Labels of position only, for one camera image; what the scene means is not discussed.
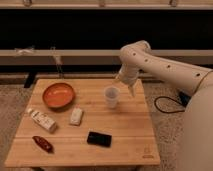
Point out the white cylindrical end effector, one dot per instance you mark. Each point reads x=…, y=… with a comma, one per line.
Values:
x=128, y=76

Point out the black eraser block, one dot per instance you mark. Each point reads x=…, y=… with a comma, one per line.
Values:
x=99, y=139

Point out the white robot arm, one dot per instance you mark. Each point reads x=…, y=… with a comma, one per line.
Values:
x=196, y=144

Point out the black power adapter box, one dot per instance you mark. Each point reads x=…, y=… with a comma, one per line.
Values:
x=184, y=99

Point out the white small box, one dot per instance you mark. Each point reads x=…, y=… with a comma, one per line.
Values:
x=76, y=116

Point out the orange round bowl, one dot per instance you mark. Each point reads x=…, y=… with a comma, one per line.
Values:
x=58, y=95

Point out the white carton with print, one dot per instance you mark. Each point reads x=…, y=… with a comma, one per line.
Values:
x=42, y=120

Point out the dark red snack packet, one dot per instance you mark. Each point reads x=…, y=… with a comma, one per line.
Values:
x=43, y=144

